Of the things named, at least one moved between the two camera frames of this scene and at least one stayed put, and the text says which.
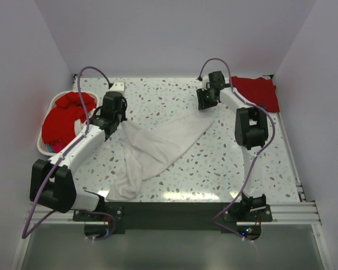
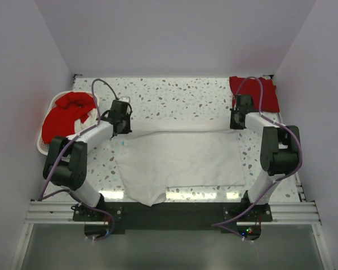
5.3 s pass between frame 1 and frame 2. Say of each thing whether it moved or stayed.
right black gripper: moved
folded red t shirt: stayed
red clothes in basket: stayed
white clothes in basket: stayed
